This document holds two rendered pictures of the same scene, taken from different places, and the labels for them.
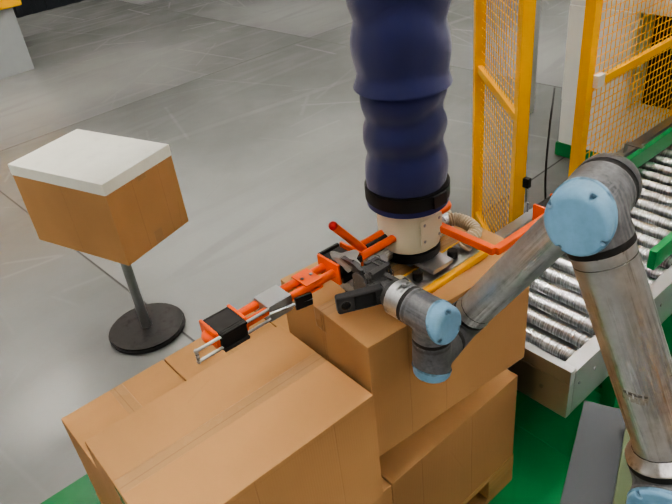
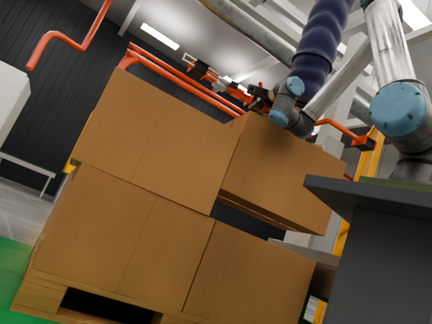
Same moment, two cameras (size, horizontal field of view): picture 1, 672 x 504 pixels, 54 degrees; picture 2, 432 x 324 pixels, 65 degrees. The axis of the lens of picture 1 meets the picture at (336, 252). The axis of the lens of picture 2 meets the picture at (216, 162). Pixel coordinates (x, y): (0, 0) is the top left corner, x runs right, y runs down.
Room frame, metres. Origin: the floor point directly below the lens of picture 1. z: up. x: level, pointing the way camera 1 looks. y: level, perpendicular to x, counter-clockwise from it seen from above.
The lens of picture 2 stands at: (-0.26, -0.38, 0.45)
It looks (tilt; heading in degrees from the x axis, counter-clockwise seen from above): 13 degrees up; 15
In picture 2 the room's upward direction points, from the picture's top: 21 degrees clockwise
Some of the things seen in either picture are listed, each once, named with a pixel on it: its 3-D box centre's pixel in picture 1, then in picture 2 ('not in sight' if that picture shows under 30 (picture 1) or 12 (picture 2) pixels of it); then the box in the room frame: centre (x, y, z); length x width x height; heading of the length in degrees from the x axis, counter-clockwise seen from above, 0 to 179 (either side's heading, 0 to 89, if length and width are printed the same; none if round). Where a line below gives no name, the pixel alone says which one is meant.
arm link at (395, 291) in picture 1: (401, 298); (278, 92); (1.21, -0.14, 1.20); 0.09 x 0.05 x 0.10; 127
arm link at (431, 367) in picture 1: (433, 352); (283, 111); (1.14, -0.20, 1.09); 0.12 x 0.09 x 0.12; 139
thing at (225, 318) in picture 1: (224, 327); (198, 69); (1.18, 0.28, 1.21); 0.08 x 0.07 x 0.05; 127
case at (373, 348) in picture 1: (408, 320); (268, 177); (1.52, -0.19, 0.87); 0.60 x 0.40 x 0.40; 123
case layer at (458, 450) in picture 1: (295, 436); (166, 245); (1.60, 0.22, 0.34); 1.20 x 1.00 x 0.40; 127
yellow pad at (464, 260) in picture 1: (435, 268); not in sight; (1.46, -0.26, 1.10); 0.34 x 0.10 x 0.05; 127
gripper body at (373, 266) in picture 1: (379, 283); (269, 98); (1.28, -0.09, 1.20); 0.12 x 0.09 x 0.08; 37
